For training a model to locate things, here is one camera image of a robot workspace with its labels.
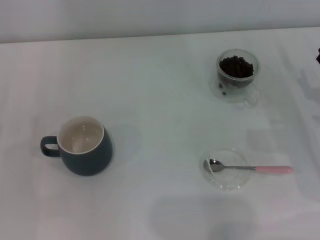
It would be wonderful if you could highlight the clear double-wall glass cup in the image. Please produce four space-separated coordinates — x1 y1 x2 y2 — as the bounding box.
208 48 262 110

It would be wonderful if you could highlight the pile of coffee beans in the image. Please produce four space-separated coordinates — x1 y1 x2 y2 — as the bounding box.
218 54 255 96

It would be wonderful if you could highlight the pink-handled metal spoon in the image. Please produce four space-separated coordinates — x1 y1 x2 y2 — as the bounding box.
203 158 294 175

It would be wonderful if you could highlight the clear glass saucer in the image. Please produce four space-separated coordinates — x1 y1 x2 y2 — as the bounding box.
199 147 252 192

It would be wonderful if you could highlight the dark teal ceramic mug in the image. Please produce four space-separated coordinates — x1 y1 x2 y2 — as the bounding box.
40 115 114 177

